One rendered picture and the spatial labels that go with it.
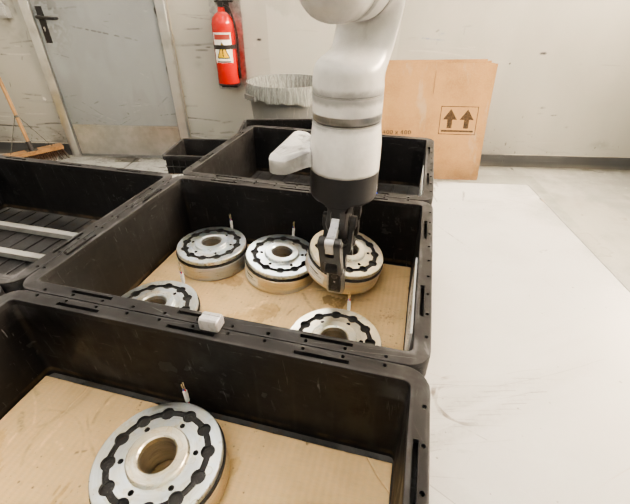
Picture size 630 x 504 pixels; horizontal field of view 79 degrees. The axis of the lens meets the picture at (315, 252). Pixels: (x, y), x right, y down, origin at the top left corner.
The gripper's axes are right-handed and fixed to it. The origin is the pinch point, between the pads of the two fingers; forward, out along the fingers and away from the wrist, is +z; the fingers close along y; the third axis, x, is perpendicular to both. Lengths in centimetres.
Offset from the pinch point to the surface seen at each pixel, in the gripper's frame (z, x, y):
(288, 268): 1.1, 7.1, -0.3
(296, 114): 39, 76, 207
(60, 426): 3.8, 20.9, -26.1
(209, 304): 4.2, 15.9, -6.8
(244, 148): -2.0, 28.5, 33.3
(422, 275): -5.9, -9.9, -6.4
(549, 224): 18, -41, 56
